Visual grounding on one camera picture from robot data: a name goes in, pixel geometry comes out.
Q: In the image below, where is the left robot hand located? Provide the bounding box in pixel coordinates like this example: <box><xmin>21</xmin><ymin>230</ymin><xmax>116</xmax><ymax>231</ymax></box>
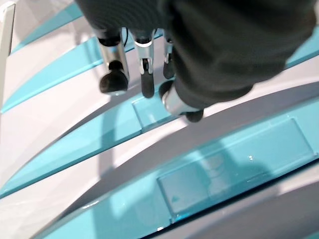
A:
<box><xmin>73</xmin><ymin>0</ymin><xmax>319</xmax><ymax>123</ymax></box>

